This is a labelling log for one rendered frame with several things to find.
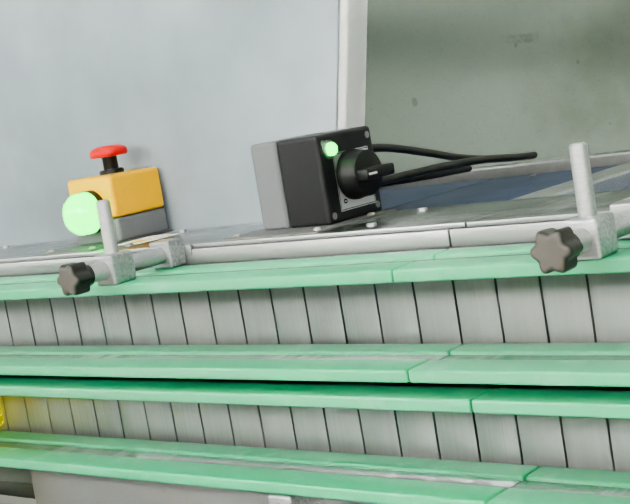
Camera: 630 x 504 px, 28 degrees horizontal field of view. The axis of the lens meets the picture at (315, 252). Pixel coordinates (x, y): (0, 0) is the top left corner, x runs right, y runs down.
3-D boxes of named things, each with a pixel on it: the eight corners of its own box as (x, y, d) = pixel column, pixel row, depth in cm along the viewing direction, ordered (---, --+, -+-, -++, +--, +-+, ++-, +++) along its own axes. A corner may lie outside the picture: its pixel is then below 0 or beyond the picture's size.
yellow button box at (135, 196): (129, 233, 138) (77, 246, 133) (116, 166, 137) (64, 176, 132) (173, 229, 134) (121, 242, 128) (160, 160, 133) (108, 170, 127)
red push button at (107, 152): (86, 181, 132) (80, 149, 132) (114, 176, 135) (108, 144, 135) (111, 178, 130) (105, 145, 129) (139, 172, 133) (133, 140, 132)
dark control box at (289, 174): (320, 216, 121) (262, 232, 114) (306, 134, 120) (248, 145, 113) (388, 209, 115) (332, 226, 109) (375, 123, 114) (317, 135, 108)
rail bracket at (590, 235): (619, 236, 87) (523, 276, 77) (604, 131, 87) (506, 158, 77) (673, 232, 85) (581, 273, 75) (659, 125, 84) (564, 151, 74)
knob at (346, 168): (370, 195, 114) (400, 192, 111) (340, 203, 110) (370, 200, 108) (362, 146, 113) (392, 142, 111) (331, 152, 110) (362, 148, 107)
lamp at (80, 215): (83, 234, 132) (60, 239, 129) (75, 192, 131) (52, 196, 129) (111, 231, 129) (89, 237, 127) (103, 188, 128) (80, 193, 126)
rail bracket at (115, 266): (166, 265, 117) (54, 297, 107) (152, 188, 116) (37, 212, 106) (196, 263, 115) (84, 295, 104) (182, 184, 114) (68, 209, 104)
